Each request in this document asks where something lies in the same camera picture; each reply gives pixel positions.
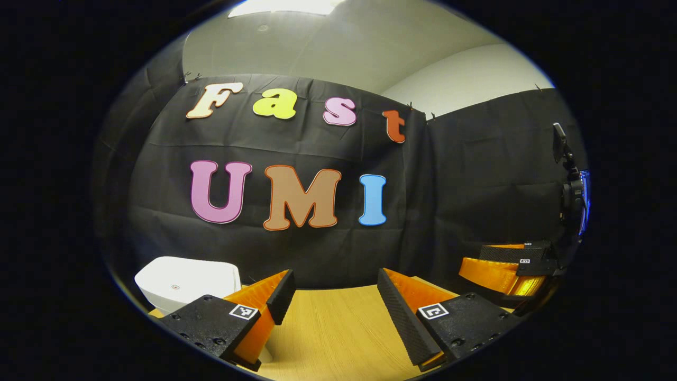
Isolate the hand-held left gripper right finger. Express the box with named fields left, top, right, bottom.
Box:
left=377, top=267, right=523, bottom=372

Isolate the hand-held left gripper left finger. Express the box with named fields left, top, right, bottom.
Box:
left=158, top=269, right=297, bottom=372

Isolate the white desktop garbage bin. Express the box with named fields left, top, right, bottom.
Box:
left=134, top=256, right=242, bottom=315

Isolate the wooden desktop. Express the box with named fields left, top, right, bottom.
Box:
left=148, top=275, right=516, bottom=381

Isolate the black backdrop cloth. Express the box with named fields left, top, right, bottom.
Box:
left=93, top=37, right=588, bottom=307

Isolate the ceiling light panel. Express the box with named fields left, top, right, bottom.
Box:
left=227, top=0, right=344, bottom=18

